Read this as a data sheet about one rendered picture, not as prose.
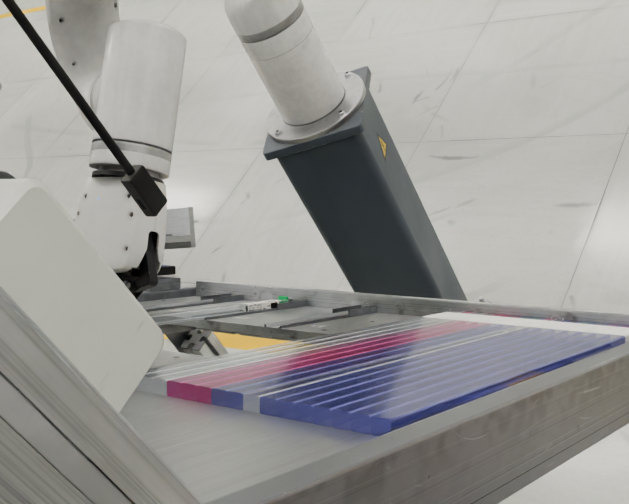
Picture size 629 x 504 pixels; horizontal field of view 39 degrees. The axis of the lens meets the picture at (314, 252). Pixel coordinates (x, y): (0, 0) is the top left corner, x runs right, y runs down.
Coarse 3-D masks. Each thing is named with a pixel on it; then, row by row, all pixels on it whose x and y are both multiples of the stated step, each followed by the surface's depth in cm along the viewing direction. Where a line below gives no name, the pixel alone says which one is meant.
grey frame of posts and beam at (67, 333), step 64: (0, 192) 22; (0, 256) 22; (64, 256) 23; (0, 320) 22; (64, 320) 23; (128, 320) 25; (64, 384) 23; (128, 384) 25; (0, 448) 22; (128, 448) 25
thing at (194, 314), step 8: (232, 304) 109; (240, 304) 109; (168, 312) 100; (176, 312) 100; (184, 312) 100; (192, 312) 101; (200, 312) 103; (208, 312) 104; (216, 312) 105; (224, 312) 106; (232, 312) 107; (240, 312) 108; (160, 320) 98; (168, 320) 98; (176, 320) 99; (184, 320) 101; (192, 320) 102
